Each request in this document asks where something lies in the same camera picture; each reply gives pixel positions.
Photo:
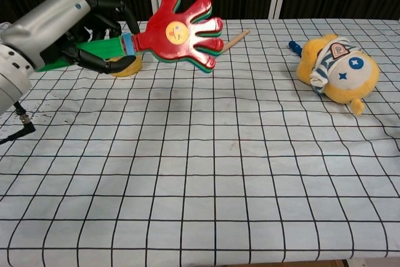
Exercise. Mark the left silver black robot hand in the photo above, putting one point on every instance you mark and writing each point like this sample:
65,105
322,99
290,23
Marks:
47,23

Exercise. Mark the red hand-shaped clapper toy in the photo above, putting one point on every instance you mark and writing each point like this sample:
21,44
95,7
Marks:
175,32

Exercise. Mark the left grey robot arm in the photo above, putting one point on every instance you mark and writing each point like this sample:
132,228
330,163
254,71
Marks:
11,76

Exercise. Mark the yellow transparent tape roll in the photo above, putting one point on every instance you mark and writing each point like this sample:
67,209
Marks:
132,68

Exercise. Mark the wooden stick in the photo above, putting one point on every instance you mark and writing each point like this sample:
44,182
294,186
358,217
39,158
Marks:
239,38

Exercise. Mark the white black-grid tablecloth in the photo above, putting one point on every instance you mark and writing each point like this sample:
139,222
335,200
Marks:
218,170

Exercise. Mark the yellow plush toy striped hat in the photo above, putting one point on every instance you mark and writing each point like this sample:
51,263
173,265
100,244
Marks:
347,76

